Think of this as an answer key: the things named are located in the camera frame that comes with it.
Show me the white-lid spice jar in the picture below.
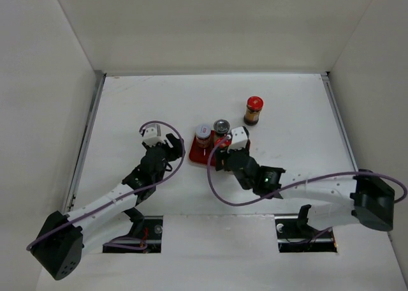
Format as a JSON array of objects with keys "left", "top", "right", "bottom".
[{"left": 195, "top": 124, "right": 211, "bottom": 148}]

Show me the red-lid orange sauce jar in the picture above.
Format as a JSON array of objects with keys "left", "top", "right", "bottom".
[{"left": 214, "top": 135, "right": 231, "bottom": 152}]

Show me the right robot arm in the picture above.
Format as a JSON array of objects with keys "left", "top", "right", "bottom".
[{"left": 207, "top": 134, "right": 395, "bottom": 237}]

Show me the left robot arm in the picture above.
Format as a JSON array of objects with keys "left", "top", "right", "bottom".
[{"left": 27, "top": 134, "right": 185, "bottom": 281}]

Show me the red rectangular tray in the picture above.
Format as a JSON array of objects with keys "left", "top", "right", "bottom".
[{"left": 189, "top": 130, "right": 214, "bottom": 165}]

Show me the red-lid dark sauce jar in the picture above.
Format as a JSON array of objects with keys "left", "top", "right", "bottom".
[{"left": 244, "top": 96, "right": 264, "bottom": 126}]

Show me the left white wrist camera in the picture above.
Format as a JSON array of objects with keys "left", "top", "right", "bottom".
[{"left": 142, "top": 123, "right": 164, "bottom": 147}]

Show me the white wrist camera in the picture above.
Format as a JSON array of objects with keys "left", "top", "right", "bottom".
[
  {"left": 228, "top": 126, "right": 249, "bottom": 153},
  {"left": 142, "top": 123, "right": 164, "bottom": 147}
]

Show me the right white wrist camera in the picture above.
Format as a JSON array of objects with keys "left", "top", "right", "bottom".
[{"left": 228, "top": 126, "right": 249, "bottom": 153}]

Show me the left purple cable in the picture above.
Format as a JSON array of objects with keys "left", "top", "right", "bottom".
[{"left": 26, "top": 121, "right": 186, "bottom": 252}]

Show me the purple cable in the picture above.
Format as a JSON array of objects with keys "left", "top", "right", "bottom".
[
  {"left": 26, "top": 121, "right": 186, "bottom": 252},
  {"left": 207, "top": 134, "right": 408, "bottom": 244}
]

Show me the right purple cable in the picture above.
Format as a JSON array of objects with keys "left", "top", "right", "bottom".
[{"left": 207, "top": 134, "right": 408, "bottom": 244}]

